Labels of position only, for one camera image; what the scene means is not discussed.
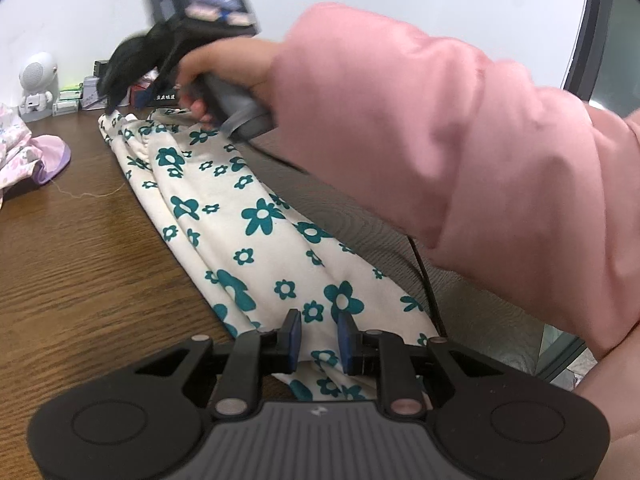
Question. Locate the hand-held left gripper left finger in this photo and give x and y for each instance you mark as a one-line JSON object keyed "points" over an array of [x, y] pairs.
{"points": [[296, 342]]}

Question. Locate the grey tin box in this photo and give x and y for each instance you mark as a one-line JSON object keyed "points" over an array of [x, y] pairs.
{"points": [[91, 95]]}

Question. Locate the pink floral garment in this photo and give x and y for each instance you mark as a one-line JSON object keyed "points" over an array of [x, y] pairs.
{"points": [[20, 160]]}

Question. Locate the white robot-shaped speaker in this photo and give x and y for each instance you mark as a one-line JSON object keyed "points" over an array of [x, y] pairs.
{"points": [[37, 77]]}

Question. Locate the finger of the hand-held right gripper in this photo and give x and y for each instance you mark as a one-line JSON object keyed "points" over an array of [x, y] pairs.
{"points": [[114, 95]]}

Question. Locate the person's right hand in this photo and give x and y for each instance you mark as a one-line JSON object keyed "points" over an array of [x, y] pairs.
{"points": [[235, 65]]}

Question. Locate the small green white boxes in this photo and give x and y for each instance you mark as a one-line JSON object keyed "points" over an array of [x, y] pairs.
{"points": [[67, 105]]}

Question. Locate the cream green floral dress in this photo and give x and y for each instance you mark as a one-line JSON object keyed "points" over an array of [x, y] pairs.
{"points": [[260, 260]]}

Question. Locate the grey window frame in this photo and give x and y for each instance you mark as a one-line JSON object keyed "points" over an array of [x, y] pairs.
{"points": [[590, 25]]}

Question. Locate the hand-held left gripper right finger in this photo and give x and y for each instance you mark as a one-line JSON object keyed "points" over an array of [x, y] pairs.
{"points": [[344, 345]]}

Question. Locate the black power adapter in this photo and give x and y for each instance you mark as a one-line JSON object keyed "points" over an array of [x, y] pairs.
{"points": [[101, 66]]}

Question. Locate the dark red tissue box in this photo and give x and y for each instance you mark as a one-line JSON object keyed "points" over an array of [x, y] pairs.
{"points": [[160, 97]]}

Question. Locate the person's right forearm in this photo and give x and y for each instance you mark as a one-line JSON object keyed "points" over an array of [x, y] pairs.
{"points": [[450, 135]]}

